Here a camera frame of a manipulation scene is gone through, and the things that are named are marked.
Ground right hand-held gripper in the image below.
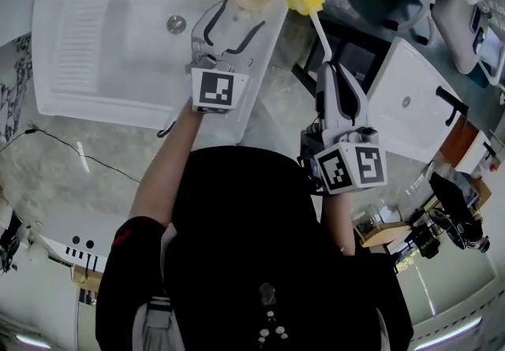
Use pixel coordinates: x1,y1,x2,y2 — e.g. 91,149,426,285
300,62,389,196

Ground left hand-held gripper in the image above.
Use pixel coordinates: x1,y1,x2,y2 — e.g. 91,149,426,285
185,0,267,115

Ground person's right forearm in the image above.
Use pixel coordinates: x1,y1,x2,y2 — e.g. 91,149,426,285
319,191,357,258

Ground person's left forearm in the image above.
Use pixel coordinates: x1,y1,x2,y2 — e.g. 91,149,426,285
128,99,207,232

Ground black metal sink stand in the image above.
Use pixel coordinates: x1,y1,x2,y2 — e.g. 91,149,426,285
291,17,395,103

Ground white sink basin black faucet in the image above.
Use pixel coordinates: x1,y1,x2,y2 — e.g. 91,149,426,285
366,36,481,163

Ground large white sink basin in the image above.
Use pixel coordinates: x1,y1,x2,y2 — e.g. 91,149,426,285
30,0,289,145

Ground brown wooden cabinet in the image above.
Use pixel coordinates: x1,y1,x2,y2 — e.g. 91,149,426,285
437,116,495,176

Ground white mesh office chair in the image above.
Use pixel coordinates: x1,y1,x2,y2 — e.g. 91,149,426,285
380,0,505,87

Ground black smartphone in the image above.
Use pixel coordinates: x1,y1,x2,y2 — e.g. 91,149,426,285
471,6,489,55

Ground person's black shirt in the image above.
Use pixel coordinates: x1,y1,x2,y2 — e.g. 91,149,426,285
94,145,415,351

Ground marble pattern cabinet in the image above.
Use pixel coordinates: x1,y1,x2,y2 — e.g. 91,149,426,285
0,35,35,142

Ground white panel with black slots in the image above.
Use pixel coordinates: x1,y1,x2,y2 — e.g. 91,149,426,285
39,233,108,276

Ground black floor cable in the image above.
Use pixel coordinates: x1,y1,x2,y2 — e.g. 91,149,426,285
0,126,142,185

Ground grey chest strap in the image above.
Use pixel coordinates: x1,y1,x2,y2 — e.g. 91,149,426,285
132,289,177,351

